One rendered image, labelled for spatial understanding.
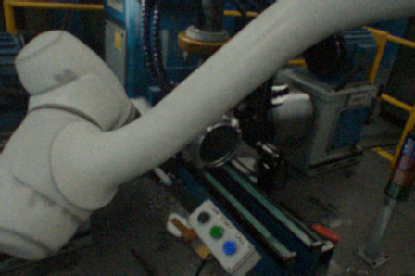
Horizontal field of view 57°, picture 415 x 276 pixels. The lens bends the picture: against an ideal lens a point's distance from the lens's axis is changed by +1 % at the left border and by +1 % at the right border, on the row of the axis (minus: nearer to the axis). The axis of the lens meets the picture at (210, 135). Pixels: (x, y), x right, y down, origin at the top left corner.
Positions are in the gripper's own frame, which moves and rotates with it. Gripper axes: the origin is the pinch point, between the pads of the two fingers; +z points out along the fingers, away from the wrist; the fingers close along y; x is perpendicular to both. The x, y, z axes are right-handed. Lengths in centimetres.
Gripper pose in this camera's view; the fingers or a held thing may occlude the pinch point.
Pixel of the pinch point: (186, 199)
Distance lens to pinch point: 78.3
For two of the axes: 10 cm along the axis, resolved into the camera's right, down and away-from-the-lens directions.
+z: 4.3, 6.0, 6.7
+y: -5.4, -4.3, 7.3
